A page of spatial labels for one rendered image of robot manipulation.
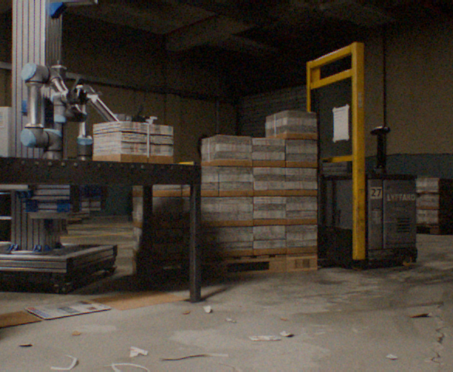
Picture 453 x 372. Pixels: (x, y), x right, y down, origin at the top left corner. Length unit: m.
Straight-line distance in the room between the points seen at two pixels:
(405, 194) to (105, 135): 2.69
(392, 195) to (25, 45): 3.10
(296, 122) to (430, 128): 6.18
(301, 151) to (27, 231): 2.17
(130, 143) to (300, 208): 1.79
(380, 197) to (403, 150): 5.99
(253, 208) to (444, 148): 6.47
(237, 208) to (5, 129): 1.76
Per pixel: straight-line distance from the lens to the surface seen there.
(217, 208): 3.96
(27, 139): 3.51
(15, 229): 3.93
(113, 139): 2.99
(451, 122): 10.13
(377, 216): 4.53
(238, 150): 4.05
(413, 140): 10.42
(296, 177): 4.27
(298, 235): 4.29
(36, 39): 3.98
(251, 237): 4.09
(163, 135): 3.10
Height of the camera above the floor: 0.65
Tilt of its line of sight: 1 degrees up
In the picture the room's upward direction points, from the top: straight up
